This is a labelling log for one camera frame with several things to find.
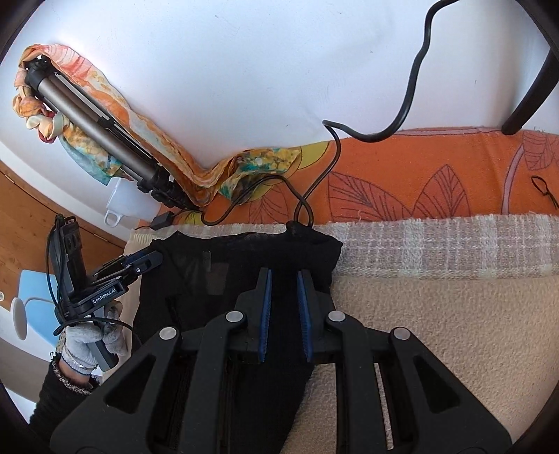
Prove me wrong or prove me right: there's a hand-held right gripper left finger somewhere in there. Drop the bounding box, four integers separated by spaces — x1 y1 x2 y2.
50 267 274 454

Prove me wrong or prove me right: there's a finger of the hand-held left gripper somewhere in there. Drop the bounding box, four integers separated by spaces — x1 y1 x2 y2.
92 251 164 284

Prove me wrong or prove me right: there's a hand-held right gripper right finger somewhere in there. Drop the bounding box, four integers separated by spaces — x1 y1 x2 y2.
297 270 514 454

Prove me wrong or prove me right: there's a black t-shirt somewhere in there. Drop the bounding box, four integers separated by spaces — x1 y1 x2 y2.
131 222 343 454

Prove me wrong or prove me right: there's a person's left forearm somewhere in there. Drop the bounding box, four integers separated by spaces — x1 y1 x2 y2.
28 358 101 431

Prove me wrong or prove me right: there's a person's left hand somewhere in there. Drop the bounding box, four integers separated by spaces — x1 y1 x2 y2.
57 306 129 374

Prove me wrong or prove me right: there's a blue chair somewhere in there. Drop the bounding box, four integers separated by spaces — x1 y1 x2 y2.
17 270 59 345

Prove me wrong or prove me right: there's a white mug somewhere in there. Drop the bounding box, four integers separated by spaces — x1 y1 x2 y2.
104 177 160 230

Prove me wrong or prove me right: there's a white clip lamp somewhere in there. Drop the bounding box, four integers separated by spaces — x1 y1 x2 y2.
11 297 57 341

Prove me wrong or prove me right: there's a beige blanket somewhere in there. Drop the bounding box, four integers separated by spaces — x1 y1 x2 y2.
124 214 559 441

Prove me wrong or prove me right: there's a colourful orange scarf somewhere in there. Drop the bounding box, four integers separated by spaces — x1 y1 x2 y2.
13 44 302 208

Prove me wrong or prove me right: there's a folded silver tripod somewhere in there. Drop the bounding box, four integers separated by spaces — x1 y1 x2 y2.
24 59 197 210

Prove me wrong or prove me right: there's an orange leaf-print bedsheet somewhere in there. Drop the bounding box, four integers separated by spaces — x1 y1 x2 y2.
175 126 559 228

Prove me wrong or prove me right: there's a black power cable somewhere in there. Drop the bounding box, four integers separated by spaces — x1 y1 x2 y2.
135 0 459 230

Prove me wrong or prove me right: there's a black hair tie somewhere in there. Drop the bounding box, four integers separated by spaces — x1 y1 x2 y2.
530 175 559 210

